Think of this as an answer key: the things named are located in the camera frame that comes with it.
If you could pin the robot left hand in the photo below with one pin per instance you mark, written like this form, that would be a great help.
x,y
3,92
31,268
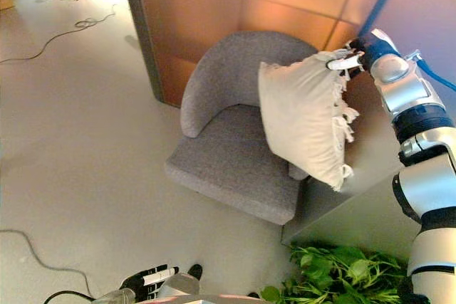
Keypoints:
x,y
149,279

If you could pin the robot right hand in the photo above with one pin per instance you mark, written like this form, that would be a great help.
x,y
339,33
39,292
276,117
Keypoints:
x,y
351,58

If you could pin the white fringed pillow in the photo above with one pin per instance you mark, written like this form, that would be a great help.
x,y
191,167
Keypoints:
x,y
303,122

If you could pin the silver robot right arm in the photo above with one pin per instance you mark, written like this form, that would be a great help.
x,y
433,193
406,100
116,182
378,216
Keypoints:
x,y
420,140

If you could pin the black robot foot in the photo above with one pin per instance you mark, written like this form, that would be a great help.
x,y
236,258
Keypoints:
x,y
195,271

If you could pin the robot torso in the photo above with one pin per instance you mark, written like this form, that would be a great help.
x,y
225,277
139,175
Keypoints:
x,y
213,299

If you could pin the wooden partition panel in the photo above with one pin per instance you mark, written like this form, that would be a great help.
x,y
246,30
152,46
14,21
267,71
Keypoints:
x,y
249,5

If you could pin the grey fabric armchair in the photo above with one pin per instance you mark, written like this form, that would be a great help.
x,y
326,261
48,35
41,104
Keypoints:
x,y
231,161

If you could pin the green leafy plant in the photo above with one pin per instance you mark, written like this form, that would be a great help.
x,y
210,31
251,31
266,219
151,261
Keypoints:
x,y
338,275

